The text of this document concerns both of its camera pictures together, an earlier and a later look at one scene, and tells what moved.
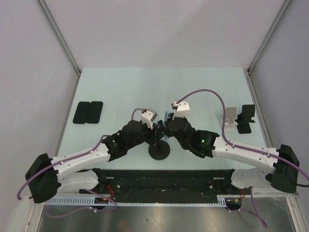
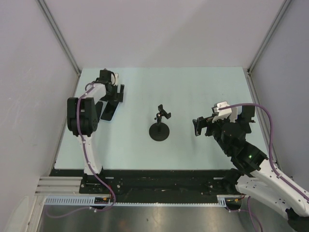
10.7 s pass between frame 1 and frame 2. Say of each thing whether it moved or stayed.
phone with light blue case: moved
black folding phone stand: stayed
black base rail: stayed
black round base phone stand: moved
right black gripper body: moved
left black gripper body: moved
